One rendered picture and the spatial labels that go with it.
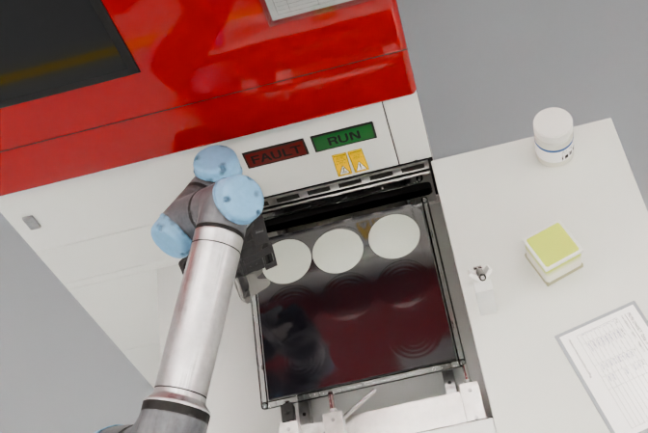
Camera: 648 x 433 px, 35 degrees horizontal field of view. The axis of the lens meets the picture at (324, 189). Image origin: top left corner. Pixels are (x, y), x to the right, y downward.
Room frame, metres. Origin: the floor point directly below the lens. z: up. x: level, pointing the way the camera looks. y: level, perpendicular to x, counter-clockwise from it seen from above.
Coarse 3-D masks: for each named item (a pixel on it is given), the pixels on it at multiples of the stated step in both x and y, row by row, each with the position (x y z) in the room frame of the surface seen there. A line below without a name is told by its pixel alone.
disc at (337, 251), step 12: (324, 240) 1.13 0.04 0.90; (336, 240) 1.12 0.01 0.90; (348, 240) 1.11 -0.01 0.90; (360, 240) 1.10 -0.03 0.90; (312, 252) 1.11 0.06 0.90; (324, 252) 1.10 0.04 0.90; (336, 252) 1.09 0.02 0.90; (348, 252) 1.08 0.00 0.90; (360, 252) 1.07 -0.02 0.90; (324, 264) 1.08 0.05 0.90; (336, 264) 1.07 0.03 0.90; (348, 264) 1.06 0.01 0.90
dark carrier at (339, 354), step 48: (288, 288) 1.06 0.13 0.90; (336, 288) 1.02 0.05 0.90; (384, 288) 0.98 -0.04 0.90; (432, 288) 0.94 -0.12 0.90; (288, 336) 0.96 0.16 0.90; (336, 336) 0.92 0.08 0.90; (384, 336) 0.89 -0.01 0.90; (432, 336) 0.85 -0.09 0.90; (288, 384) 0.87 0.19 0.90; (336, 384) 0.83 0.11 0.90
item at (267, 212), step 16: (400, 176) 1.18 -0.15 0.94; (416, 176) 1.16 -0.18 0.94; (336, 192) 1.20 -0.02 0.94; (352, 192) 1.19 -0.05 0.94; (368, 192) 1.18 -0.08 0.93; (416, 192) 1.18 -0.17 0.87; (432, 192) 1.16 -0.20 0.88; (272, 208) 1.22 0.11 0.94; (288, 208) 1.21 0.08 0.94; (304, 208) 1.20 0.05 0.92; (352, 208) 1.20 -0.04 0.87; (368, 208) 1.18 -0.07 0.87; (384, 208) 1.18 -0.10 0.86; (288, 224) 1.22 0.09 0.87; (304, 224) 1.20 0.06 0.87; (320, 224) 1.20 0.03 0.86
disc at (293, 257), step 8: (288, 240) 1.16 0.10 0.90; (296, 240) 1.15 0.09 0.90; (280, 248) 1.15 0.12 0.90; (288, 248) 1.14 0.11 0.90; (296, 248) 1.14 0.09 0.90; (304, 248) 1.13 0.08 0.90; (280, 256) 1.13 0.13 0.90; (288, 256) 1.13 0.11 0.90; (296, 256) 1.12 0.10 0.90; (304, 256) 1.11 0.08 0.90; (280, 264) 1.12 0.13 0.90; (288, 264) 1.11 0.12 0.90; (296, 264) 1.10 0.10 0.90; (304, 264) 1.10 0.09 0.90; (264, 272) 1.11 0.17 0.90; (272, 272) 1.11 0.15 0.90; (280, 272) 1.10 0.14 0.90; (288, 272) 1.09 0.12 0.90; (296, 272) 1.08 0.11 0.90; (304, 272) 1.08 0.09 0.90; (272, 280) 1.09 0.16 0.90; (280, 280) 1.08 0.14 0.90; (288, 280) 1.07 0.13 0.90; (296, 280) 1.07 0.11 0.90
